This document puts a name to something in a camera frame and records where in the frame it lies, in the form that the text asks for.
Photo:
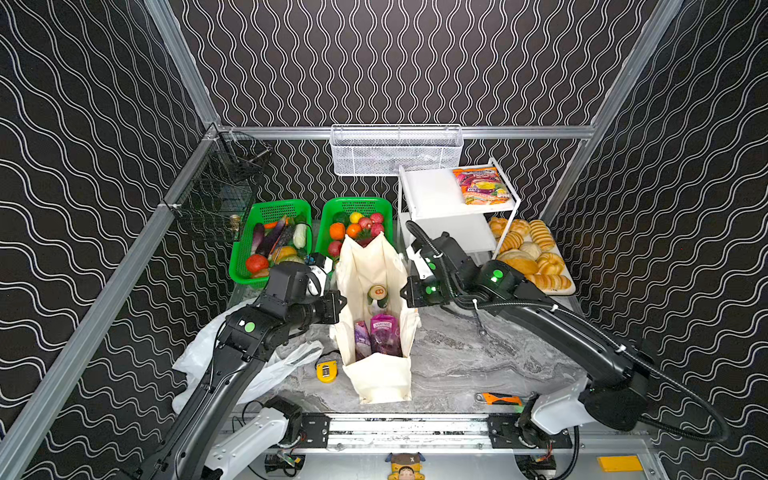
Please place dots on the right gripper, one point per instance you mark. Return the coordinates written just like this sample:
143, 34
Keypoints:
411, 291

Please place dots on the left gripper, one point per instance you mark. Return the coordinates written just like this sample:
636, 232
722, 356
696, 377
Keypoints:
332, 306

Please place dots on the green drink can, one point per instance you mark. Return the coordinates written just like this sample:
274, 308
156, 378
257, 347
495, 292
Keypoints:
378, 297

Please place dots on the purple snack pouch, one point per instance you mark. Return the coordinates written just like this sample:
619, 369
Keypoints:
385, 335

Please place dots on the white plastic grocery bag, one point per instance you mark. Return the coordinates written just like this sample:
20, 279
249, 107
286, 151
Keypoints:
206, 361

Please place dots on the cream canvas tote bag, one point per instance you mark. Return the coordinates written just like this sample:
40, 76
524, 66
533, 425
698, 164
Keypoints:
379, 378

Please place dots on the purple Fox's candy bag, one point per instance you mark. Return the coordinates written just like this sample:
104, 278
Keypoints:
363, 347

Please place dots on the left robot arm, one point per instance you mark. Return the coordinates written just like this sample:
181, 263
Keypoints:
191, 449

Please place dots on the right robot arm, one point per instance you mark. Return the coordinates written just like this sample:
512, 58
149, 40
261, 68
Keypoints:
613, 390

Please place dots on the red tomato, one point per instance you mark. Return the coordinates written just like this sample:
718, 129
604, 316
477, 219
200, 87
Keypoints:
256, 263

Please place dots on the metal wrench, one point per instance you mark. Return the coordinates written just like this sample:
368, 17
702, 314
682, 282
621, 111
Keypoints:
480, 326

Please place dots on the orange fruit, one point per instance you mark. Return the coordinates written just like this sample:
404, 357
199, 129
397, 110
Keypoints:
337, 231

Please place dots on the purple eggplant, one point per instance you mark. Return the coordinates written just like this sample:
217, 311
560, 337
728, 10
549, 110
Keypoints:
258, 234

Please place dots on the white two-tier shelf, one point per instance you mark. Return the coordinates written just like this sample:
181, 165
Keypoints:
433, 199

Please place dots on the large round bread loaf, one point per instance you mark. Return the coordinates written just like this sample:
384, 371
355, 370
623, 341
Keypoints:
525, 266

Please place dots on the yellow tape measure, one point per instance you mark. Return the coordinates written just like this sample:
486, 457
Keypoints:
327, 366

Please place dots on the red apple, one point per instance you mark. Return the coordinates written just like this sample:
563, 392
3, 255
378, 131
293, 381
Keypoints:
377, 229

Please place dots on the left green basket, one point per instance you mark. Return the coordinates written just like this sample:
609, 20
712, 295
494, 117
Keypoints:
288, 236

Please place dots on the green basket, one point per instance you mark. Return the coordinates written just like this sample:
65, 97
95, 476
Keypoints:
374, 210
288, 236

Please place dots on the orange snack bag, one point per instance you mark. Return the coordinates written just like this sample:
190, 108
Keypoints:
481, 186

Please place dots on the right green basket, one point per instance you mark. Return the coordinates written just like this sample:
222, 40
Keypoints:
374, 210

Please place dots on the white bread tray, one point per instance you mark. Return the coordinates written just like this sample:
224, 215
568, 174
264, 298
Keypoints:
533, 239

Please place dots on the orange utility knife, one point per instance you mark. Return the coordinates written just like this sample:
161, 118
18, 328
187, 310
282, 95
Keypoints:
491, 398

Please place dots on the cartoon figure toy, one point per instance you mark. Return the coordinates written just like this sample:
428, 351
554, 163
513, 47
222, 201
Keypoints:
405, 466

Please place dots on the yellow block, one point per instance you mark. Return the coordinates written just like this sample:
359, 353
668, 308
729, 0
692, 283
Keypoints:
620, 464

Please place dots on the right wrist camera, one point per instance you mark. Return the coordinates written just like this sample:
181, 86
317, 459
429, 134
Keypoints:
421, 265

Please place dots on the black wire basket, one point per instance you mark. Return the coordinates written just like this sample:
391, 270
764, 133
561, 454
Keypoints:
216, 203

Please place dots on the metal base rail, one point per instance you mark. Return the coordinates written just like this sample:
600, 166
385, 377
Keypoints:
451, 434

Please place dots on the white wire basket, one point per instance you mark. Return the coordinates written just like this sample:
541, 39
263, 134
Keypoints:
384, 150

